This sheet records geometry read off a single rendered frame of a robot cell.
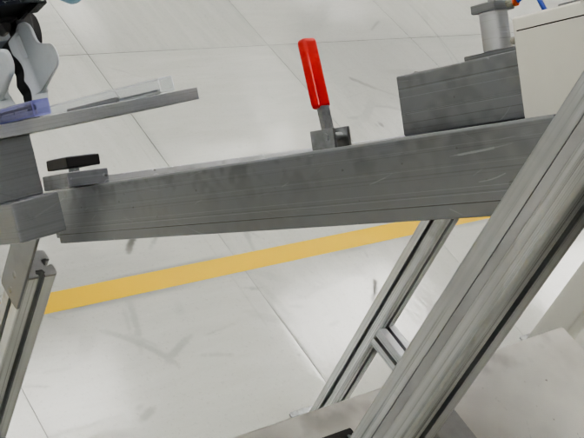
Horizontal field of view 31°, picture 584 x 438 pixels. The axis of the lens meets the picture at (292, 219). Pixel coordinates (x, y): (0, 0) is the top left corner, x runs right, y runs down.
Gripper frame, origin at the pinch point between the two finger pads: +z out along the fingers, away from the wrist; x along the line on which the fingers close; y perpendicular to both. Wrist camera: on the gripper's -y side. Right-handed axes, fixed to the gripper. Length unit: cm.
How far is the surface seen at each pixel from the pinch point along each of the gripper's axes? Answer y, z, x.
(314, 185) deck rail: 21.4, 16.6, 9.7
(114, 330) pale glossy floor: -98, 17, 62
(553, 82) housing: 44.9, 17.9, 10.1
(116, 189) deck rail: -9.0, 7.0, 12.9
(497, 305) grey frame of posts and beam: 39.2, 29.7, 3.1
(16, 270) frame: -28.9, 9.4, 9.5
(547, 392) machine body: -8, 49, 65
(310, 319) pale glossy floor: -90, 30, 105
